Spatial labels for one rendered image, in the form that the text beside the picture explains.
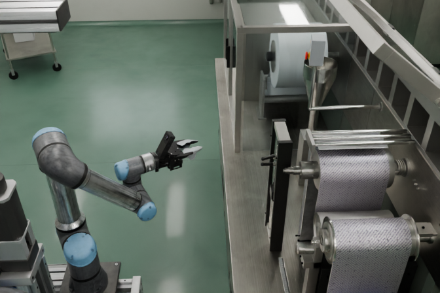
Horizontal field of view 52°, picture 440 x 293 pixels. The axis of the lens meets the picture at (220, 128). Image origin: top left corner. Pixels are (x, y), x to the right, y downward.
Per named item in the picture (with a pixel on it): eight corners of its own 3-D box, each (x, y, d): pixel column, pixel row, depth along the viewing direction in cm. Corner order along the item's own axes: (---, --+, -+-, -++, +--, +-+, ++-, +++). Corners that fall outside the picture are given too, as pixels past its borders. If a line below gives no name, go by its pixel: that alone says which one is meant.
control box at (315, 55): (304, 57, 172) (306, 33, 166) (321, 59, 171) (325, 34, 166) (304, 65, 166) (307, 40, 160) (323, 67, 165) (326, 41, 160)
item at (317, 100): (289, 171, 227) (299, 68, 196) (316, 170, 228) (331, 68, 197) (294, 189, 215) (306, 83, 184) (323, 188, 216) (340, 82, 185)
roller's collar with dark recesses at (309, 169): (297, 171, 162) (299, 157, 159) (313, 171, 162) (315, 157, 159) (300, 183, 157) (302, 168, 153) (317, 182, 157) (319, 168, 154)
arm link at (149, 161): (139, 151, 181) (146, 164, 175) (149, 148, 182) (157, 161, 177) (139, 164, 185) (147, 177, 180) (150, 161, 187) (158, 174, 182)
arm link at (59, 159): (59, 155, 139) (165, 206, 172) (52, 138, 148) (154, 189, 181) (36, 184, 140) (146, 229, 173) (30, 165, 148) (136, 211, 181)
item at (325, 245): (325, 250, 137) (320, 254, 143) (332, 249, 137) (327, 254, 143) (322, 225, 140) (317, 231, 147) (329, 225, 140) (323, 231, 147)
